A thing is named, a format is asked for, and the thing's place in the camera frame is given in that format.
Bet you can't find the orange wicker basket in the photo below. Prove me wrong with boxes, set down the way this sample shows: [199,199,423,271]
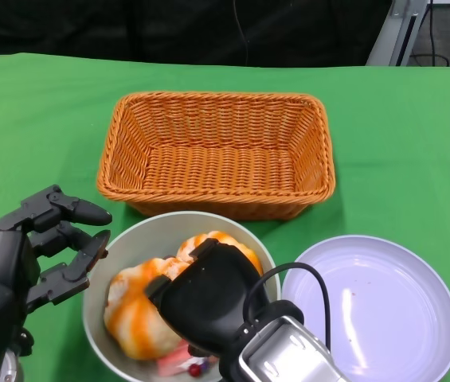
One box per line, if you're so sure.
[96,92,336,222]

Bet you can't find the pink layered cake slice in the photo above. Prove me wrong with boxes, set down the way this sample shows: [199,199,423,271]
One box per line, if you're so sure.
[156,344,212,377]

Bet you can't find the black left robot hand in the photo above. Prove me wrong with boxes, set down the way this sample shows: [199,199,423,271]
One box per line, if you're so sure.
[0,185,113,310]

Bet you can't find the grey metal frame post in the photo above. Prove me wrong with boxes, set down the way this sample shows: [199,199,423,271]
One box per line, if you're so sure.
[366,0,450,67]

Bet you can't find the pale lavender round plate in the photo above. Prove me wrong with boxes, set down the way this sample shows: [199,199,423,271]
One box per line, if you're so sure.
[281,235,450,382]

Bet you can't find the black backdrop cloth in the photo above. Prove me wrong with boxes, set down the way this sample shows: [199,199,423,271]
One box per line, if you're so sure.
[0,0,393,68]

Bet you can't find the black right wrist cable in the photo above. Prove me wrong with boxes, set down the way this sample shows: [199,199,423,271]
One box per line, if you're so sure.
[246,262,332,351]

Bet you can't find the black cables on floor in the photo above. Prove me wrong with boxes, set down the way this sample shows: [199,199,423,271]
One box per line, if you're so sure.
[409,0,450,66]

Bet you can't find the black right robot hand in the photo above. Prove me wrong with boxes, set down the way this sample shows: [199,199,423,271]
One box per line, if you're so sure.
[144,238,305,361]

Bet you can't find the green tablecloth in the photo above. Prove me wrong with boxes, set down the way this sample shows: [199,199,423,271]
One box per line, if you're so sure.
[0,51,450,382]

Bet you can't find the orange striped ring bread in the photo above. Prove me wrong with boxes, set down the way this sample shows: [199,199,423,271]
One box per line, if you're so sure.
[175,230,264,278]
[103,257,194,361]

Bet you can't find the grey-green round bowl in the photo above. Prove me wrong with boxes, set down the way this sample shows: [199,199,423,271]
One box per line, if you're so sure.
[82,211,282,381]

